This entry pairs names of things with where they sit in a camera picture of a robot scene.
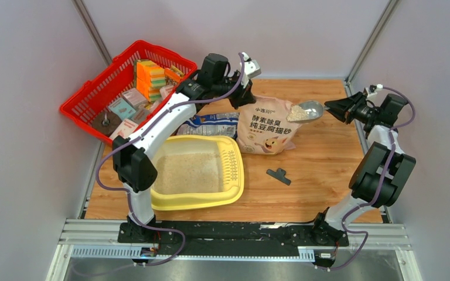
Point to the blue chips bag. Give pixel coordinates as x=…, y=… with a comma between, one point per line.
x=223, y=124

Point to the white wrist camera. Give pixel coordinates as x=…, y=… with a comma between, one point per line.
x=249, y=69
x=372, y=90

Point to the red plastic basket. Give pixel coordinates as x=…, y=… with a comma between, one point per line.
x=95, y=96

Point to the orange yellow sponge pack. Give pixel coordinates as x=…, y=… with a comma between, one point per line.
x=149, y=79

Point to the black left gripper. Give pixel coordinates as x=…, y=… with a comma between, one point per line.
x=242, y=97

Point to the teal small box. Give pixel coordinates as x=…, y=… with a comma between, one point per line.
x=122, y=108

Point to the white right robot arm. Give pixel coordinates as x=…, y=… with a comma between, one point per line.
x=381, y=175

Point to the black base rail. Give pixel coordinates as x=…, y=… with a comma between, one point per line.
x=215, y=238

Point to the black bag clip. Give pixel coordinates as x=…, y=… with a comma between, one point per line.
x=280, y=175

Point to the brown round disc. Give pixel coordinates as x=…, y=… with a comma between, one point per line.
x=106, y=123

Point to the metal litter scoop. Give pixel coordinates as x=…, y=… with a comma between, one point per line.
x=306, y=112

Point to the pink cat litter bag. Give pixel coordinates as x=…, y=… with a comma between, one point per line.
x=263, y=128

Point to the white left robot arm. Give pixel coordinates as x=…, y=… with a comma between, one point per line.
x=132, y=156

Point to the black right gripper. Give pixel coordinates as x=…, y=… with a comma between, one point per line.
x=345, y=108

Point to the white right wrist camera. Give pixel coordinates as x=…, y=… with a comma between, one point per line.
x=372, y=90

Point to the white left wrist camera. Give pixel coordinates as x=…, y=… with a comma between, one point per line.
x=249, y=69

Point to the grey pink small box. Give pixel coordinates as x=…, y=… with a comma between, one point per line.
x=135, y=98

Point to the yellow plastic litter box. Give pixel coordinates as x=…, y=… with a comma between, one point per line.
x=197, y=172

